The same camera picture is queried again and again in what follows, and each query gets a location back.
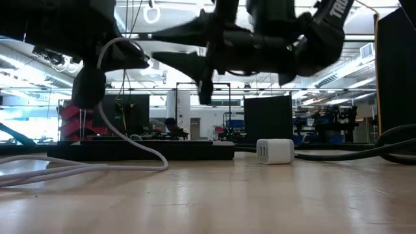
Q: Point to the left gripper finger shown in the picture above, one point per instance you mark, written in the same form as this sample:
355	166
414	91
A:
88	87
126	58

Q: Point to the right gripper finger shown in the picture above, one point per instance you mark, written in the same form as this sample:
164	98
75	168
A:
191	31
191	63

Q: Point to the black power strip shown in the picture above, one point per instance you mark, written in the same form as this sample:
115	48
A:
146	151

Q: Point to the white USB wall charger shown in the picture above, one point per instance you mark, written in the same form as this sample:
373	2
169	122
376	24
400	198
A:
279	151

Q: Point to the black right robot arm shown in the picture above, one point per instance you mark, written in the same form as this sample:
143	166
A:
318	48

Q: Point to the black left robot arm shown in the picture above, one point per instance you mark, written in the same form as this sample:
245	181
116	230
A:
16	16

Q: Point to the red storage bins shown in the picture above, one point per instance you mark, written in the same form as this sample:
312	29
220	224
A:
70	113

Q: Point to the white building column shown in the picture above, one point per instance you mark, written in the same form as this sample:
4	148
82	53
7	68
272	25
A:
183	110

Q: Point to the black monitor panel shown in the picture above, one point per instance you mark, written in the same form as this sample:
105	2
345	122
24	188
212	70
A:
136	113

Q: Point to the person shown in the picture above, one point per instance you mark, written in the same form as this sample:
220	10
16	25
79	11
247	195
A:
170	123

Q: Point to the black room divider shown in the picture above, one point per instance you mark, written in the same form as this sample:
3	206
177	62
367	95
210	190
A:
268	120

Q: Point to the grey door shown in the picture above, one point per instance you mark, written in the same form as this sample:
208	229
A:
195	130

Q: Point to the blue storage crate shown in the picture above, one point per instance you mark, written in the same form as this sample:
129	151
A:
235	123

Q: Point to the small background robot arms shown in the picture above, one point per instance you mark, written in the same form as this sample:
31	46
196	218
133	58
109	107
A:
177	134

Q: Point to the background robot workstation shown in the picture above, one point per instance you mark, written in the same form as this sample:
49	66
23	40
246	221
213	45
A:
325	122

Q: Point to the white ceiling air vent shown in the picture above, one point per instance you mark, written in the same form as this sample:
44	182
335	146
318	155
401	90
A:
367	52

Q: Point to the black curtain with yellow edge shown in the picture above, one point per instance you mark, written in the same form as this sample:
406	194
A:
396	81

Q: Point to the black background rig frame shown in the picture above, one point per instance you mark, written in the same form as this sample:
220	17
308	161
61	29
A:
221	83

